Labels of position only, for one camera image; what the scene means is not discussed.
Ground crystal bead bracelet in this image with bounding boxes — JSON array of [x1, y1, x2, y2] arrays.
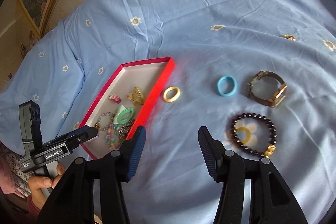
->
[[93, 111, 116, 131]]

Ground green hair tie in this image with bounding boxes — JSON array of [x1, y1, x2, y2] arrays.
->
[[113, 104, 136, 125]]

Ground metal chain bracelet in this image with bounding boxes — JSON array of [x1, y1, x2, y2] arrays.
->
[[117, 119, 136, 140]]

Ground black bead bracelet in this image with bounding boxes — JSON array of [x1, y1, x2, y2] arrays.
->
[[230, 112, 278, 159]]

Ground pink cartoon hair clip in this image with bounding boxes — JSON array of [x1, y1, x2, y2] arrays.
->
[[108, 94, 122, 104]]

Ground yellow floral claw clip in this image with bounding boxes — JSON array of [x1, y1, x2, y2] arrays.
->
[[126, 86, 145, 105]]

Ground gold wrist watch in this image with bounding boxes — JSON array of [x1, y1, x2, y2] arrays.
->
[[248, 71, 287, 108]]

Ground person's left hand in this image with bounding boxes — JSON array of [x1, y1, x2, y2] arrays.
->
[[28, 162, 66, 210]]

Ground red shallow box tray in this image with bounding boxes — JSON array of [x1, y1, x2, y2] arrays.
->
[[79, 56, 176, 160]]

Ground blue floral bed sheet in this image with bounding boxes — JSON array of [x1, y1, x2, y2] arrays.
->
[[1, 0, 335, 223]]

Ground yellow hair tie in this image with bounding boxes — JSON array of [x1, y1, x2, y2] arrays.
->
[[162, 86, 181, 103]]

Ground blue hair tie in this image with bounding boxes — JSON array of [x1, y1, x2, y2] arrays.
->
[[216, 75, 238, 98]]

